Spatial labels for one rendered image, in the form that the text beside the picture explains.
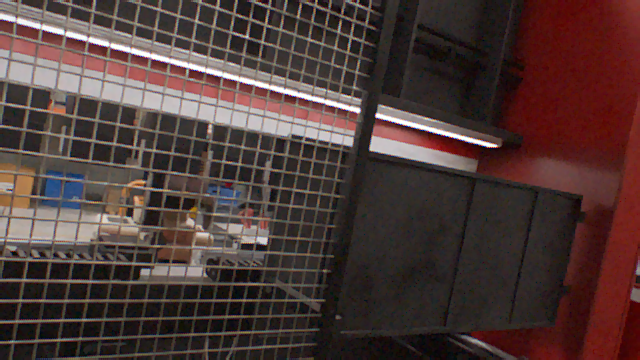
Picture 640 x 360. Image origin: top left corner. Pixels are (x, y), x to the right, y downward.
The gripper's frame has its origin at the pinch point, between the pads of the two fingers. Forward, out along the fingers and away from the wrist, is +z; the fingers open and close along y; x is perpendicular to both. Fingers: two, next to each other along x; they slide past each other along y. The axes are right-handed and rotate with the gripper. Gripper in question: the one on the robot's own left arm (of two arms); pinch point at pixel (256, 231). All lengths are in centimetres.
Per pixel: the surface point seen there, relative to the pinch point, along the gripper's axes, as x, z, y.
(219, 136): -24.1, -19.8, -24.9
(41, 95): -28, -19, -72
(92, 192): 600, -216, 93
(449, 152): -31, -29, 67
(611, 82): -87, -36, 85
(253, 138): -27.4, -19.6, -15.7
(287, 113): -31.6, -28.1, -6.1
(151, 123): -25, -19, -45
